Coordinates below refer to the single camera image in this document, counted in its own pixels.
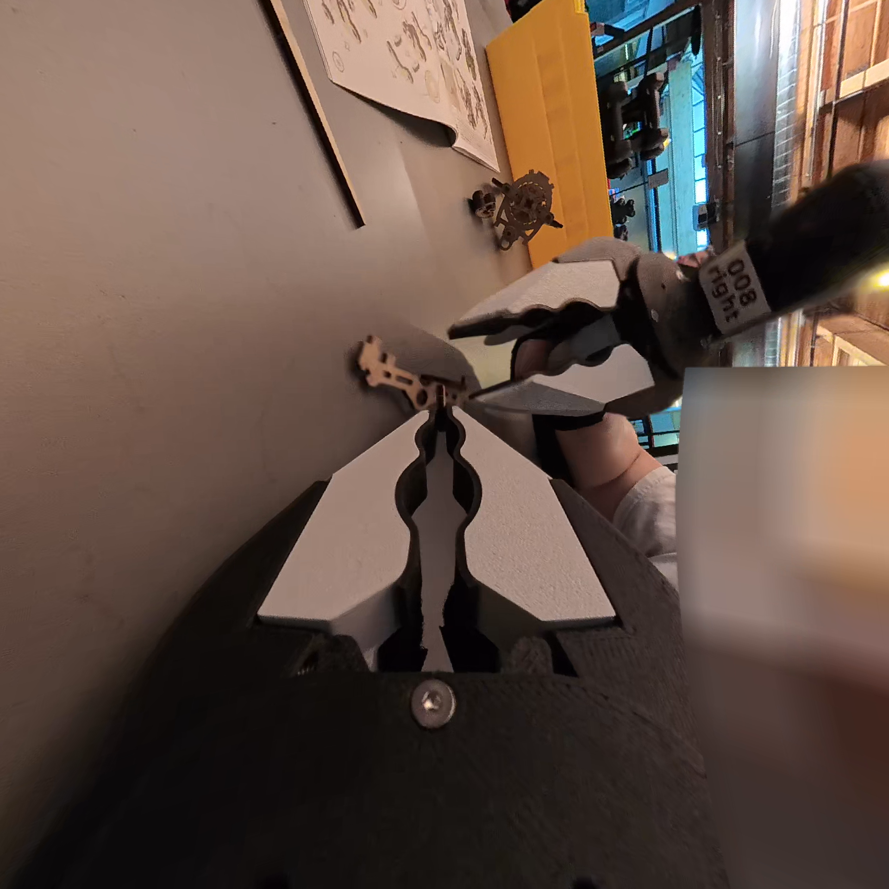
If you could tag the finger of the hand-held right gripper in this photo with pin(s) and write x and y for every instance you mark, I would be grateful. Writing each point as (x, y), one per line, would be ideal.
(549, 288)
(590, 385)

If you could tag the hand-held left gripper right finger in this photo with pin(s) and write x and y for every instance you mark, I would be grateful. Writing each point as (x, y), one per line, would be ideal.
(542, 555)

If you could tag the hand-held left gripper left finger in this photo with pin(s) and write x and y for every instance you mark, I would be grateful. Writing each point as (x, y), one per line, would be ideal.
(340, 555)

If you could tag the wooden model part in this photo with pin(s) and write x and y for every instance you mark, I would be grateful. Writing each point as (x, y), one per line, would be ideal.
(396, 378)

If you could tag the person's right forearm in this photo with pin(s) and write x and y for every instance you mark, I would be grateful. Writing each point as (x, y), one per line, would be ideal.
(611, 458)

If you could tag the wooden gear model assembly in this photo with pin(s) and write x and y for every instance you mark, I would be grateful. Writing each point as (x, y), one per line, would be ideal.
(524, 208)

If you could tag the person's right hand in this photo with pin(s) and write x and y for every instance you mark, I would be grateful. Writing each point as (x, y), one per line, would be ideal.
(535, 358)

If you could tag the small dark wooden subassembly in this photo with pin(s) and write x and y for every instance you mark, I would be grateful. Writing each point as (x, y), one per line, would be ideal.
(484, 203)

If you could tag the yellow plastic bin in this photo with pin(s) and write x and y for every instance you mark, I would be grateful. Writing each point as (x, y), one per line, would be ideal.
(549, 125)

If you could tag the black dumbbell rack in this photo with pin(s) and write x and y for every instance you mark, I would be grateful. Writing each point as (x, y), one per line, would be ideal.
(625, 111)

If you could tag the assembly instruction booklet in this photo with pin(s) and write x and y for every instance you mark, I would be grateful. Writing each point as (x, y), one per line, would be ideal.
(389, 55)

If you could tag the thin wooden strip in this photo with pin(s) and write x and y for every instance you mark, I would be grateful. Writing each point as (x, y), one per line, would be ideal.
(316, 104)

